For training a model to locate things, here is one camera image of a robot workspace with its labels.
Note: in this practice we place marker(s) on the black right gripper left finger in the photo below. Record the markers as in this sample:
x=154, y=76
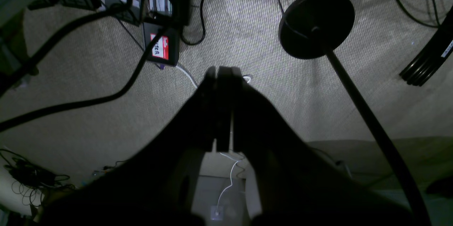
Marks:
x=156, y=187

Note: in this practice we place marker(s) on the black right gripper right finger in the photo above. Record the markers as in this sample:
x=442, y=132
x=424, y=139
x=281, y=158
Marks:
x=296, y=187

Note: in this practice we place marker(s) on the black box red label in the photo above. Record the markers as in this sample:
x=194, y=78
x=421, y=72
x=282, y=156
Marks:
x=166, y=50

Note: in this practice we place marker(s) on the black round stand base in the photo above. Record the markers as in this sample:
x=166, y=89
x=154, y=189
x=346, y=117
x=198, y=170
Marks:
x=306, y=23

